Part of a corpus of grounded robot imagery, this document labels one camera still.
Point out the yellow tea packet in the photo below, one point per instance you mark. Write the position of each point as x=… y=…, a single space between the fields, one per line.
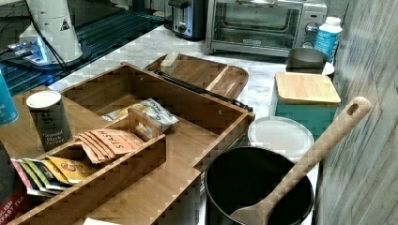
x=74 y=170

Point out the bamboo tea organizer cabinet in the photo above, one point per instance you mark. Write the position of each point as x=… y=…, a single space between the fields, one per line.
x=136 y=189

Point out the green tea packets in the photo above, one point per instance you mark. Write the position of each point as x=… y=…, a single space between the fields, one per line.
x=37 y=178

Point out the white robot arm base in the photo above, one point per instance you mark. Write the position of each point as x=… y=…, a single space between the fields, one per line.
x=50 y=39

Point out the silver toaster oven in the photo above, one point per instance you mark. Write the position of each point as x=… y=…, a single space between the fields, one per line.
x=268 y=27

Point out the black cooking pot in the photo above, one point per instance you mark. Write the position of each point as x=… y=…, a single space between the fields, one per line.
x=243 y=176

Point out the wooden spoon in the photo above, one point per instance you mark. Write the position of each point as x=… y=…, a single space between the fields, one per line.
x=348 y=118

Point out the teal canister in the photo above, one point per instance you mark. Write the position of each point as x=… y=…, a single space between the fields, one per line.
x=8 y=111

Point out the red English breakfast tea box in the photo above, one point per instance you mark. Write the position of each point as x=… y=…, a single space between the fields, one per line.
x=13 y=199

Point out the silver snack packet in drawer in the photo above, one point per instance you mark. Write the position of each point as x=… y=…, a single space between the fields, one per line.
x=149 y=107

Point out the white bottle with blue label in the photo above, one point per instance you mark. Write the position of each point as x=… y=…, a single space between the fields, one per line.
x=327 y=37

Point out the dark wooden serving tray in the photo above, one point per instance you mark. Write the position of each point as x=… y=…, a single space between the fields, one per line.
x=219 y=78

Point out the white plate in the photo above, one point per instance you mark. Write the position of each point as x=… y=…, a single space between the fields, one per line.
x=281 y=135

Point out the black and silver toaster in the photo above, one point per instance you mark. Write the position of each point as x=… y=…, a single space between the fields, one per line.
x=188 y=18

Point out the ground black pepper tin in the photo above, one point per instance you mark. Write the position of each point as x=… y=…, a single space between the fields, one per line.
x=48 y=112

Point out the orange Stash tea packets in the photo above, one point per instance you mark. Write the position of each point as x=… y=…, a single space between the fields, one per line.
x=104 y=144

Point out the teal box with bamboo lid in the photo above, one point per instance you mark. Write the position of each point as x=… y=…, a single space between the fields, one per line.
x=309 y=99

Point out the small wooden block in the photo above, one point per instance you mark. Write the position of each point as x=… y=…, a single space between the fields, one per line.
x=168 y=64

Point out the small grey metal pot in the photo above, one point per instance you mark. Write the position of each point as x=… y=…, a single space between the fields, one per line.
x=306 y=60

